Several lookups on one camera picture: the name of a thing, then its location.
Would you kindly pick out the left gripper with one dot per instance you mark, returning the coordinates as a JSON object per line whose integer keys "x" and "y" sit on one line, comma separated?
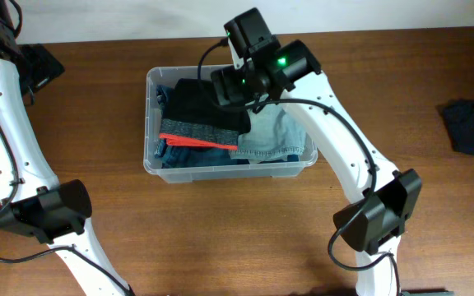
{"x": 44, "y": 67}

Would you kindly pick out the dark teal shirt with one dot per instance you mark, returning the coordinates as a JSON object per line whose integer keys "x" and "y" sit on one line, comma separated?
{"x": 284, "y": 159}

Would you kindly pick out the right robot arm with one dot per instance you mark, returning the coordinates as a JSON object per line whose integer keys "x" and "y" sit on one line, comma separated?
{"x": 381, "y": 197}

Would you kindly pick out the black garment white logo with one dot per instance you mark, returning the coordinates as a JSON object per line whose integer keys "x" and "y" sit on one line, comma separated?
{"x": 459, "y": 120}

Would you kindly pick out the light grey jeans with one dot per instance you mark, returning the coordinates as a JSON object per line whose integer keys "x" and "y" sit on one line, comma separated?
{"x": 274, "y": 135}

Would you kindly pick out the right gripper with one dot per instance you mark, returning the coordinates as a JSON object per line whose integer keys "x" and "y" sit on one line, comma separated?
{"x": 228, "y": 84}

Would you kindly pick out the clear plastic storage bin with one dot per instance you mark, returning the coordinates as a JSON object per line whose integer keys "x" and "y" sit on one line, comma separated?
{"x": 168, "y": 76}

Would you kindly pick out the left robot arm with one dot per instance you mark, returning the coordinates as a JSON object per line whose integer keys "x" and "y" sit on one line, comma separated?
{"x": 34, "y": 203}

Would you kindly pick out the black shorts red waistband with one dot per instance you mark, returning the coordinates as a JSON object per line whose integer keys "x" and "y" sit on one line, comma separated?
{"x": 189, "y": 117}

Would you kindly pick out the blue denim jeans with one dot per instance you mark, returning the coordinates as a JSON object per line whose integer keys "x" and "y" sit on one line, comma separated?
{"x": 174, "y": 157}

